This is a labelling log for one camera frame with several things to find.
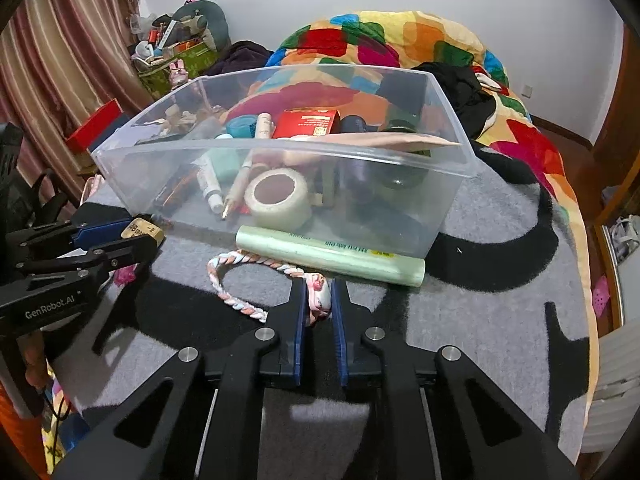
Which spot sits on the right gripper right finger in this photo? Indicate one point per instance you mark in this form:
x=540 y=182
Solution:
x=355 y=336

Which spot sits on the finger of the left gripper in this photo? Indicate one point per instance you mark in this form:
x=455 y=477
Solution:
x=67 y=236
x=112 y=256

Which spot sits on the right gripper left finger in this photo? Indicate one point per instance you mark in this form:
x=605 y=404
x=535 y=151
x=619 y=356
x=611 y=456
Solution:
x=283 y=362

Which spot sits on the tan eraser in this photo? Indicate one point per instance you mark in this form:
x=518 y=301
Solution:
x=139 y=227

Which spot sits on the pink hair clip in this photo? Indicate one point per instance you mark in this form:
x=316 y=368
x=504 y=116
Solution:
x=125 y=275

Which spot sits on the braided rope toy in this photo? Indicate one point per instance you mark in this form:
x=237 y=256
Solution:
x=252 y=284

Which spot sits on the light green roll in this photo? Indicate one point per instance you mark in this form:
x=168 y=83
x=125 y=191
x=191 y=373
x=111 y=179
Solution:
x=336 y=257

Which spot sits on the white ointment tube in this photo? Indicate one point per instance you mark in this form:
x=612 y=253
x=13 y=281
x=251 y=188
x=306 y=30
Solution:
x=209 y=184

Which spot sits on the white tape roll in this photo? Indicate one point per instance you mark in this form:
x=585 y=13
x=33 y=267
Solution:
x=278 y=200

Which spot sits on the white gold pen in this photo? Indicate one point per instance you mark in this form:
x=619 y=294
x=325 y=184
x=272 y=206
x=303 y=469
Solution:
x=238 y=187

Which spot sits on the purple spray bottle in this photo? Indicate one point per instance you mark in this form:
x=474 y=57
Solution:
x=357 y=178

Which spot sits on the pink cosmetic tube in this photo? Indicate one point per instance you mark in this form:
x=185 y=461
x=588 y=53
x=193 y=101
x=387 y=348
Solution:
x=394 y=141

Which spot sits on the green glass bottle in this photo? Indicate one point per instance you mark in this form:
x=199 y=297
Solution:
x=399 y=176

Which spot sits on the red cigarette box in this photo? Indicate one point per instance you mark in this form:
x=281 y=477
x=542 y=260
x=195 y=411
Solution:
x=311 y=122

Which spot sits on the red flat box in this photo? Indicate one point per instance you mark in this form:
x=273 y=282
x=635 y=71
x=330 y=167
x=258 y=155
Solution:
x=100 y=122

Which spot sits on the grey black blanket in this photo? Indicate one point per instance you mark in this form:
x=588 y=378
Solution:
x=482 y=371

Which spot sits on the rabbit figurine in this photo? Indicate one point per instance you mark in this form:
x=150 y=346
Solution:
x=178 y=75

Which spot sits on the clear plastic storage bin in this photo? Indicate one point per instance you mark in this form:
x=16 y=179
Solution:
x=366 y=156

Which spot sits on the striped curtain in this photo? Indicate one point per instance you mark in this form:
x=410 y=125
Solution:
x=61 y=60

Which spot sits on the green clutter basket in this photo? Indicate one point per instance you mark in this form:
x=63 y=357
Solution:
x=160 y=74

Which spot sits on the dark purple clothing pile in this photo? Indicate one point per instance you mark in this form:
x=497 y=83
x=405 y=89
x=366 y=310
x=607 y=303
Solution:
x=242 y=55

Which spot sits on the grey green plush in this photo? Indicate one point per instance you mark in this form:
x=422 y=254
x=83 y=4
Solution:
x=206 y=20

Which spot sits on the pink croc shoe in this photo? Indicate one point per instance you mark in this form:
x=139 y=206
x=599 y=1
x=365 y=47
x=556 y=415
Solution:
x=600 y=296

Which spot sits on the white plastic chair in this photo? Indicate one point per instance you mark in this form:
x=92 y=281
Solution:
x=616 y=398

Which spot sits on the black clothing pile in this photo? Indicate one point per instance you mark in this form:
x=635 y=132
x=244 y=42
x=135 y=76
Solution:
x=475 y=108

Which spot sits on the colourful patchwork quilt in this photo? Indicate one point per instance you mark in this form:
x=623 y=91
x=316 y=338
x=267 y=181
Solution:
x=425 y=60

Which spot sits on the wooden wardrobe shelf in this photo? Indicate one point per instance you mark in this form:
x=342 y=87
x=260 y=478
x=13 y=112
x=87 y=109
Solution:
x=617 y=154

